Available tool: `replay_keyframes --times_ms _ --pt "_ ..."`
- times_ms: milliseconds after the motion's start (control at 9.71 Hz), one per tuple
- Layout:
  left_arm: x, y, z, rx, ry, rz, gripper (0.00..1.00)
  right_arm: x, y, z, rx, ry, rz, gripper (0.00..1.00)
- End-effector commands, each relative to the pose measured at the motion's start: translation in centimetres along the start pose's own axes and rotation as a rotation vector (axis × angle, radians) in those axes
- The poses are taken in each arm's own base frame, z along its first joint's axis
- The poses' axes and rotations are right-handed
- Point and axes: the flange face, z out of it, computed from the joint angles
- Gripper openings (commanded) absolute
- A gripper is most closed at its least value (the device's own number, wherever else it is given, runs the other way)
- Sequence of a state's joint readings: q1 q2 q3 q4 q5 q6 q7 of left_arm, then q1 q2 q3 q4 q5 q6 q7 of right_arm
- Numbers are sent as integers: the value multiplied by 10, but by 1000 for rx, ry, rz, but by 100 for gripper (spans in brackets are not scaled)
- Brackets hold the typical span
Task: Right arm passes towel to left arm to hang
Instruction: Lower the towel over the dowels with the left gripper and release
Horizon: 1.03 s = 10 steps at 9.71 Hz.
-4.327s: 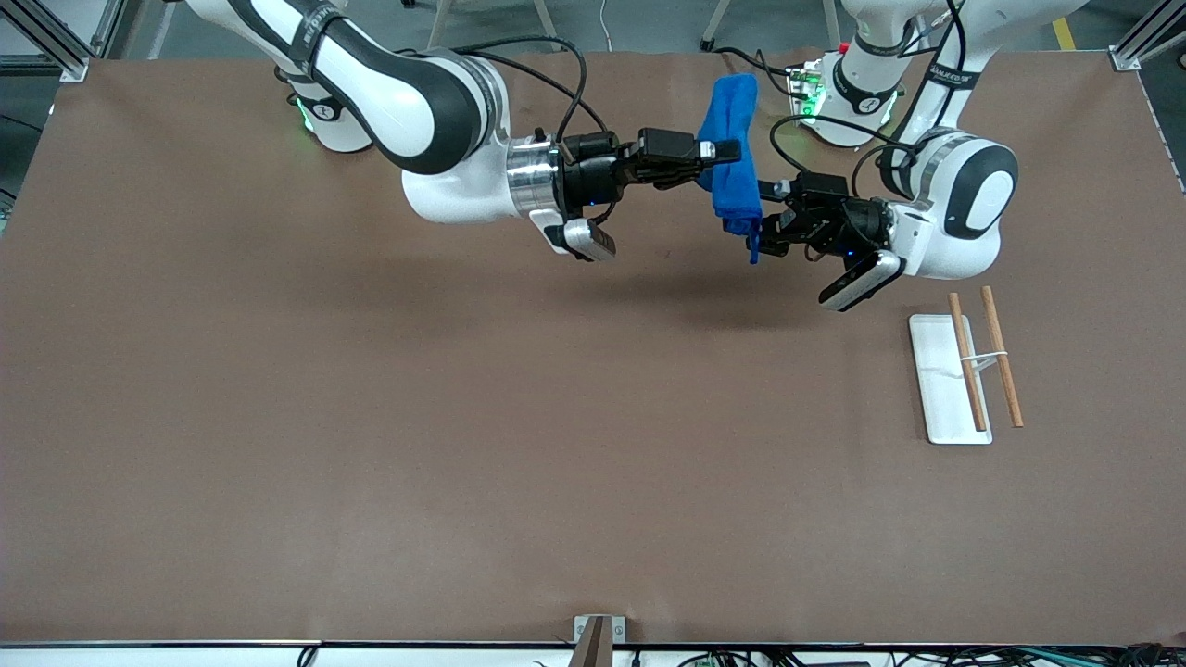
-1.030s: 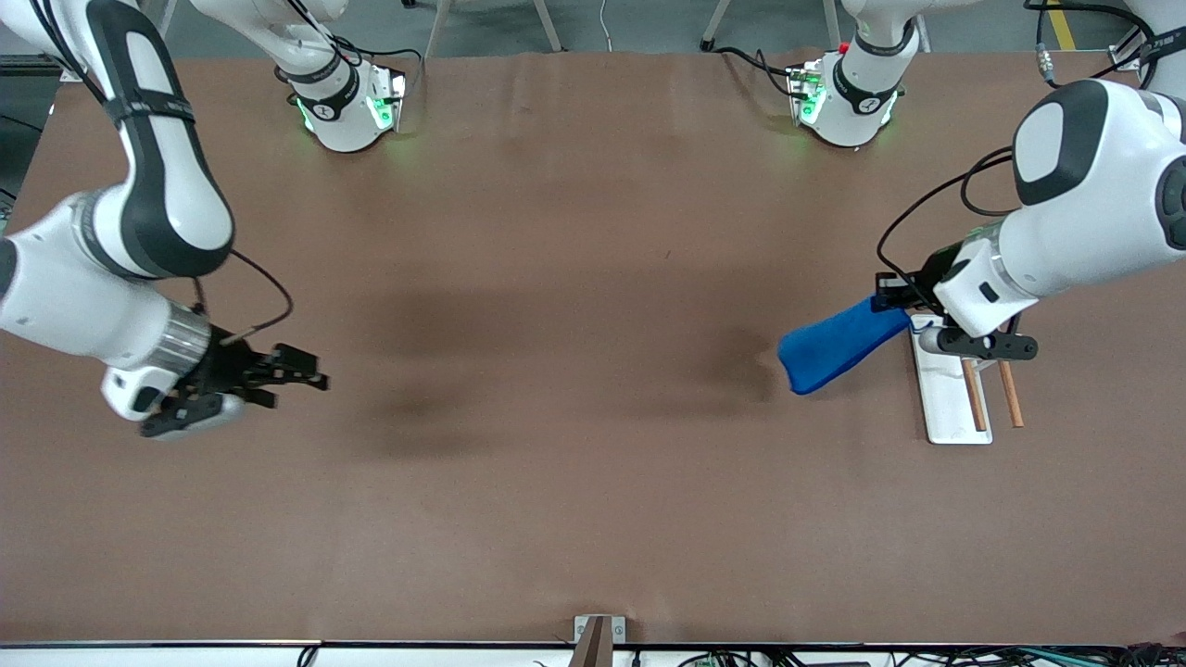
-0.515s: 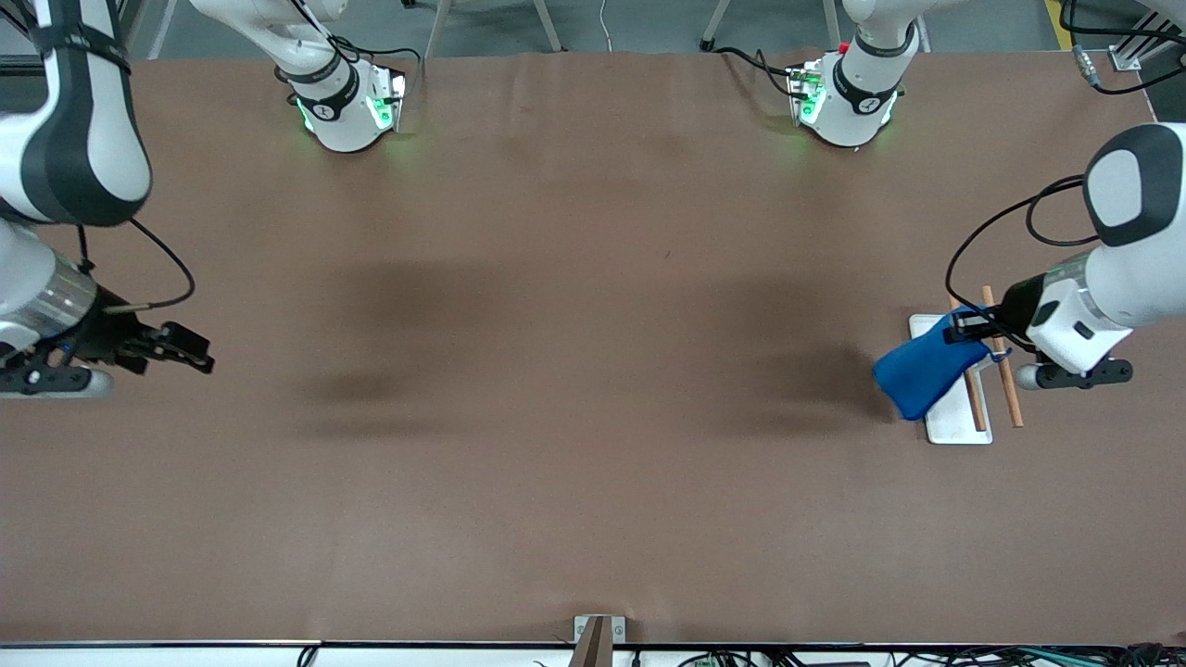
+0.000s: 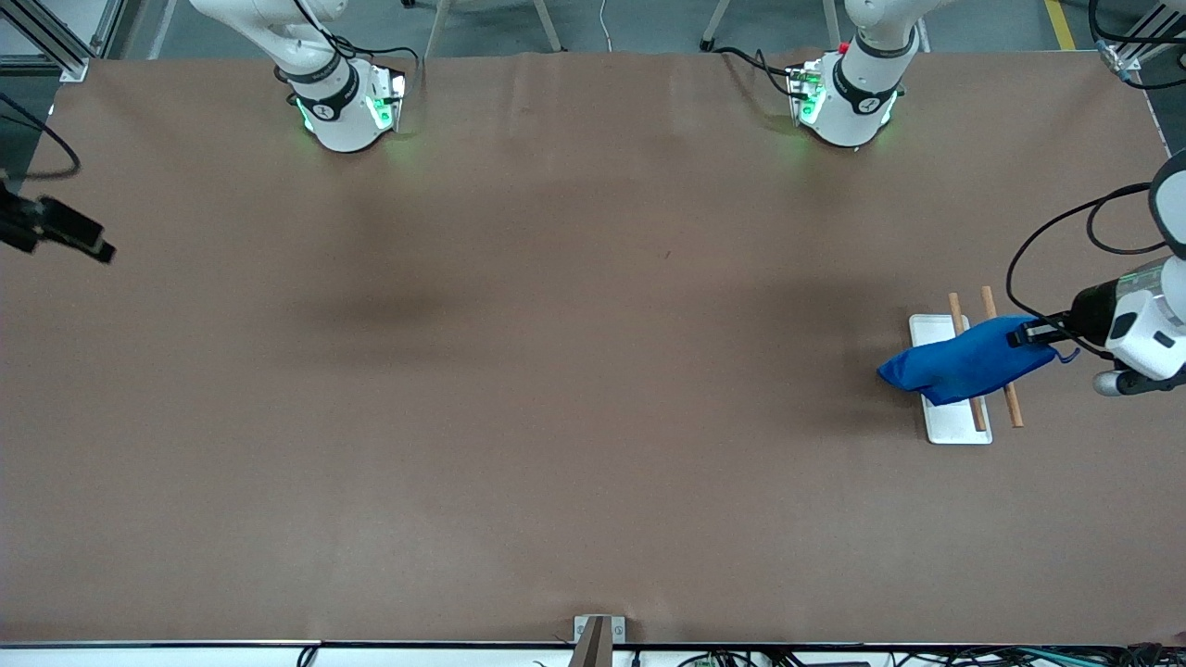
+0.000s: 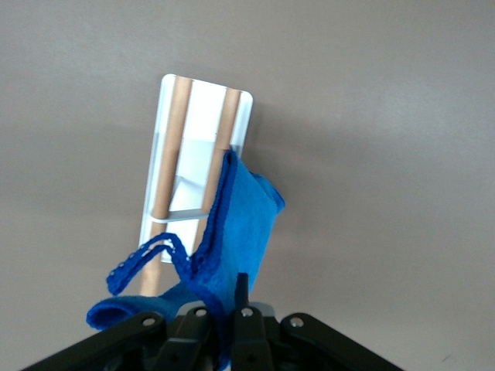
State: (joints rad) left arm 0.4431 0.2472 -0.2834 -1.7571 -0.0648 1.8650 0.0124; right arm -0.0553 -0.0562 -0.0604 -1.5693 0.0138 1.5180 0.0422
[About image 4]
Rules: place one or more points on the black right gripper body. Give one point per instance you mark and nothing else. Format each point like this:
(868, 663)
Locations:
(20, 226)

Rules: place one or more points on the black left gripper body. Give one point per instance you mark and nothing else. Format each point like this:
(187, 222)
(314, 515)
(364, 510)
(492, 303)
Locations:
(1091, 312)

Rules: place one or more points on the blue towel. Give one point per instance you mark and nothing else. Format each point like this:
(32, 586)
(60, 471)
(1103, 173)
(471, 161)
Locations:
(964, 366)

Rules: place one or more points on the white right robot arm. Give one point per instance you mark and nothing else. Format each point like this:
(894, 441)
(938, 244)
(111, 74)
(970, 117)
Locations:
(338, 116)

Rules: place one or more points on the white rack with wooden rods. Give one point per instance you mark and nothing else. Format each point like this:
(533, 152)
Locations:
(959, 424)

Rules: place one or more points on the brown table cover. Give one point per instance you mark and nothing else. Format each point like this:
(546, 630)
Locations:
(593, 482)

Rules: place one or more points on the aluminium frame profile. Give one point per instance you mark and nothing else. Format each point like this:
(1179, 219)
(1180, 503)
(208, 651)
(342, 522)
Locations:
(56, 42)
(1144, 37)

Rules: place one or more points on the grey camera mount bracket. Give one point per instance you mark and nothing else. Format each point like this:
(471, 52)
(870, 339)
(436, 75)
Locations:
(598, 639)

